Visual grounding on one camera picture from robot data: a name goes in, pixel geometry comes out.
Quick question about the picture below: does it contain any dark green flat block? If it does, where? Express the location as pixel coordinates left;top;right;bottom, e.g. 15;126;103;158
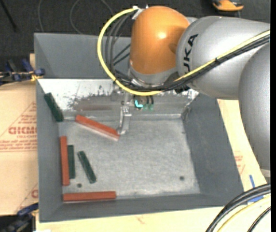
43;92;64;122
67;145;76;179
77;150;97;184

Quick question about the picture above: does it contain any grey metal bin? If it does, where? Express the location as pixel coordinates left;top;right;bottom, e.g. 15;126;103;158
33;32;246;222

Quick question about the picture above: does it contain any red-brown block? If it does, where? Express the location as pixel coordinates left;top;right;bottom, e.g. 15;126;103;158
59;136;70;186
62;190;117;202
75;114;121;142

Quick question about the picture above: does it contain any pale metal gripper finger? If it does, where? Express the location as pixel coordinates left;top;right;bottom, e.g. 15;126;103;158
117;106;127;135
124;106;132;133

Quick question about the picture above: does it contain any brown cardboard board red print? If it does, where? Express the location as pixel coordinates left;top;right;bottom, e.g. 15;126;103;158
0;53;268;232

